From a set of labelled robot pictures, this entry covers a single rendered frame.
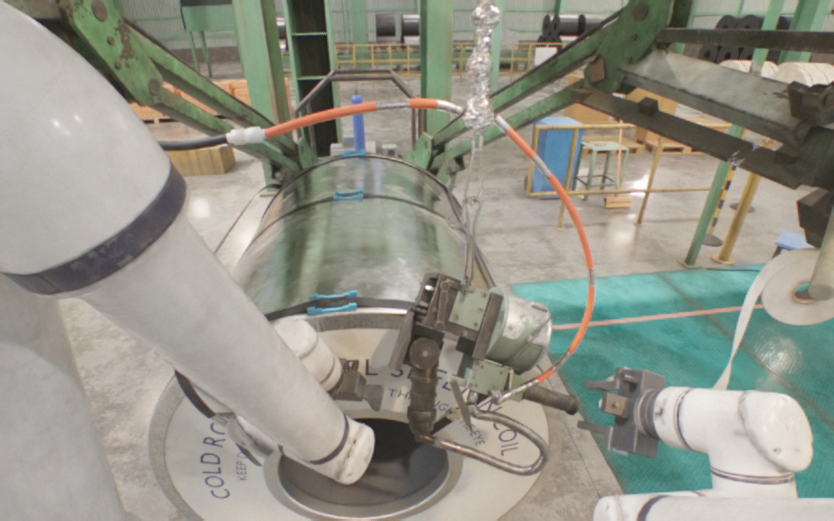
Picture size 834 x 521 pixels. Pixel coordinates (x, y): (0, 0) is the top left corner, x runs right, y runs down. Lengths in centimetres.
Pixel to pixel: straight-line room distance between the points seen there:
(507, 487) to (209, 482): 90
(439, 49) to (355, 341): 470
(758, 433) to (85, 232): 65
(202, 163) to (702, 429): 689
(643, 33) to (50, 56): 130
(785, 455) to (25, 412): 74
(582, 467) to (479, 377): 164
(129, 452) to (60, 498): 226
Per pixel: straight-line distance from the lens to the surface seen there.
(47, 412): 46
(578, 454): 243
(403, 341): 76
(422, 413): 84
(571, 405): 94
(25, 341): 43
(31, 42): 29
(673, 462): 259
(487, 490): 149
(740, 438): 63
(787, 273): 105
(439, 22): 537
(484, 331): 78
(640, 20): 139
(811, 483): 290
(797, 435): 65
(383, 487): 160
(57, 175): 26
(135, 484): 261
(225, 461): 133
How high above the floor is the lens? 190
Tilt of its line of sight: 30 degrees down
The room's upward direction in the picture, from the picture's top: 1 degrees counter-clockwise
